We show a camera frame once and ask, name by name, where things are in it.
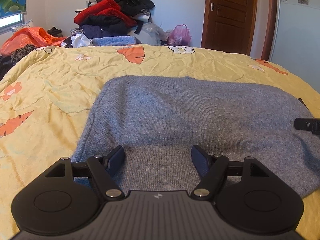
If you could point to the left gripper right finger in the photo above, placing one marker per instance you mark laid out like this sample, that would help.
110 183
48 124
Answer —
246 194

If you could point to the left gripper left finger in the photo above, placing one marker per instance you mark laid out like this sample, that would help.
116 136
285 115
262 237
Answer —
68 195

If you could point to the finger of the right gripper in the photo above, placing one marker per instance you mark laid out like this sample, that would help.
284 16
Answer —
306 124

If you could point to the navy and grey knit sweater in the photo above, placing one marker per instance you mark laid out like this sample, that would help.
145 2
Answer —
158 120

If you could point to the dark patterned clothes at left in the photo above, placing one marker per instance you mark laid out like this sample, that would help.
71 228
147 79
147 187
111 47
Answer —
7 62

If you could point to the pile of dark clothes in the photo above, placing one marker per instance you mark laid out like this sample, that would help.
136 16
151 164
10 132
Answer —
114 17

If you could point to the white wardrobe with flower decals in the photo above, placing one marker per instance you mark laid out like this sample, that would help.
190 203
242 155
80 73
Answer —
296 42

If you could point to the yellow carrot print quilt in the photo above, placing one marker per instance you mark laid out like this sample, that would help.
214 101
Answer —
46 98

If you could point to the brown wooden door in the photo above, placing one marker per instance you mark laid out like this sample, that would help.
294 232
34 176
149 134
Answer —
230 27

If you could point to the pink plastic bag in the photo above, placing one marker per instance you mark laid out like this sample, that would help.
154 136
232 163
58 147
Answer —
180 36

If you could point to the light blue folded blanket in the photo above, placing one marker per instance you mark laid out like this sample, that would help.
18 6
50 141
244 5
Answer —
113 41

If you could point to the orange plastic bag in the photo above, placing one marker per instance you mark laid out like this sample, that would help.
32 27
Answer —
36 36

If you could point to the blue floral pillow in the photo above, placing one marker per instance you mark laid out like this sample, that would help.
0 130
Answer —
28 24

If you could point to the red garment on pile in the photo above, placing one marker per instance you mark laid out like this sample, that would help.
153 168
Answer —
104 8

